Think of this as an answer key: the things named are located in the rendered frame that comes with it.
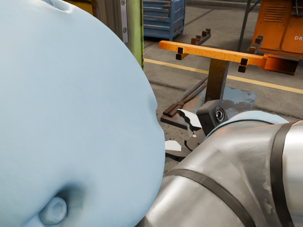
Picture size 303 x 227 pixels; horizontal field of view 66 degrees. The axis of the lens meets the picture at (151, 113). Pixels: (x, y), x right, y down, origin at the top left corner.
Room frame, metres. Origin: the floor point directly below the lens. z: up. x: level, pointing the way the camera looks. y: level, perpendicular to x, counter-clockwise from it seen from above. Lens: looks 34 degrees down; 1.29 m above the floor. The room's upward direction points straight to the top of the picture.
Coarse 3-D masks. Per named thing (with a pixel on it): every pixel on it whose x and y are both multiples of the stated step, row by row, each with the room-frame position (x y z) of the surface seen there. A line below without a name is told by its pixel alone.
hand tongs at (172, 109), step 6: (204, 78) 1.09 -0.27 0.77; (198, 84) 1.02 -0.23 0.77; (192, 90) 0.96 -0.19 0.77; (198, 90) 0.96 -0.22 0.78; (186, 96) 0.91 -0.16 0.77; (192, 96) 0.90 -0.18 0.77; (180, 102) 0.85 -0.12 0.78; (168, 108) 0.80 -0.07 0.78; (174, 108) 0.80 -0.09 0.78; (180, 108) 0.81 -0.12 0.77; (168, 114) 0.76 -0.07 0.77; (174, 114) 0.77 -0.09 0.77
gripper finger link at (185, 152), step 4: (184, 148) 0.31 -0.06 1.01; (168, 152) 0.30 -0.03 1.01; (172, 152) 0.30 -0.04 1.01; (176, 152) 0.30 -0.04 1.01; (180, 152) 0.30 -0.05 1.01; (184, 152) 0.30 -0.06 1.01; (188, 152) 0.30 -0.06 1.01; (168, 156) 0.30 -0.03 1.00; (172, 156) 0.29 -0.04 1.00; (176, 156) 0.29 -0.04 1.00; (180, 156) 0.29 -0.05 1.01; (184, 156) 0.29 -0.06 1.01; (176, 160) 0.29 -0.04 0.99; (180, 160) 0.29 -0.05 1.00
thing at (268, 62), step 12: (168, 48) 0.81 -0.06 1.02; (192, 48) 0.77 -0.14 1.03; (204, 48) 0.77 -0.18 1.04; (240, 60) 0.70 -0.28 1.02; (252, 60) 0.68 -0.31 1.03; (264, 60) 0.66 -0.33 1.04; (276, 60) 0.66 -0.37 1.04; (288, 60) 0.64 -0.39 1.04; (276, 72) 0.65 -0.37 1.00; (288, 72) 0.63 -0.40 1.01
